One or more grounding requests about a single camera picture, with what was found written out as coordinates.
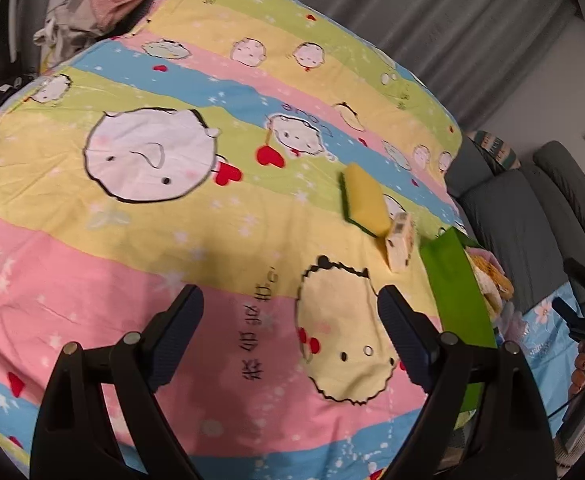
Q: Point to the striped patterned cushion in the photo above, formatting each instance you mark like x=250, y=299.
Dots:
x=497, y=152

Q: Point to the yellow green sponge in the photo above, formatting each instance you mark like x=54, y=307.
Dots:
x=367, y=195

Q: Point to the striped cartoon printed blanket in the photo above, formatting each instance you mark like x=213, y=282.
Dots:
x=122, y=260

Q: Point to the grey sofa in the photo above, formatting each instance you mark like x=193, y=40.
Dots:
x=522, y=220

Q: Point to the blue floral cloth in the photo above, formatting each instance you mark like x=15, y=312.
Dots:
x=542, y=330

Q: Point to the person's right hand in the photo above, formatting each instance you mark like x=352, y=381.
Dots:
x=581, y=370

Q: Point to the green box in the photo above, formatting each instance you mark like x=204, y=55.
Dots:
x=452, y=280

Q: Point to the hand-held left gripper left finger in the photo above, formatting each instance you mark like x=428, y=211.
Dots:
x=177, y=330

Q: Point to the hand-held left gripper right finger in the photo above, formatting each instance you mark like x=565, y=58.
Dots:
x=402, y=330

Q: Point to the grey chair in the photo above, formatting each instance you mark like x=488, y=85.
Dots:
x=37, y=5

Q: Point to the grey curtain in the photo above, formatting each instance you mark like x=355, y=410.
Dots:
x=422, y=20

